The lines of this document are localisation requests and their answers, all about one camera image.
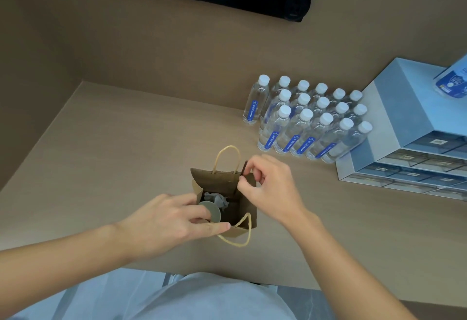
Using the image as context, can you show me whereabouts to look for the person's left forearm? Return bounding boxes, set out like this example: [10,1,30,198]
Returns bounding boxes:
[0,221,136,320]

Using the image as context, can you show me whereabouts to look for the person's right hand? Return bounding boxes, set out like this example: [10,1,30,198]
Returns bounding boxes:
[237,154,315,230]

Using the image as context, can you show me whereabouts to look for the blue white drawer cabinet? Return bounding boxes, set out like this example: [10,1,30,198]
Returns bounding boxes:
[335,57,467,202]

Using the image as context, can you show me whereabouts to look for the group of clear water bottles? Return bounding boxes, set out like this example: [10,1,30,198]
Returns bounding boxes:
[242,74,374,164]

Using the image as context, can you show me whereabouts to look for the grey figurine with round base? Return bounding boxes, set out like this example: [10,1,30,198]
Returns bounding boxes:
[197,192,230,224]

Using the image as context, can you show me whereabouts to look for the person's left hand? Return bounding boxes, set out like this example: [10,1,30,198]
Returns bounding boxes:
[120,193,231,259]

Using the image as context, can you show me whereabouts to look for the small brown paper bag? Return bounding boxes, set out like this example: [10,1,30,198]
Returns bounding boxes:
[190,145,258,247]

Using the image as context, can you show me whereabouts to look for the person's right forearm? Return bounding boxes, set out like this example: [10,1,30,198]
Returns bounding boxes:
[286,210,419,320]

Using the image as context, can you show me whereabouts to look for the blue white package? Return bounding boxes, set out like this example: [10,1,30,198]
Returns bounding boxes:
[433,53,467,99]

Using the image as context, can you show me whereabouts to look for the person's light grey shirt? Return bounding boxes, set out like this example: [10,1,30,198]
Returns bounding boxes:
[7,268,298,320]

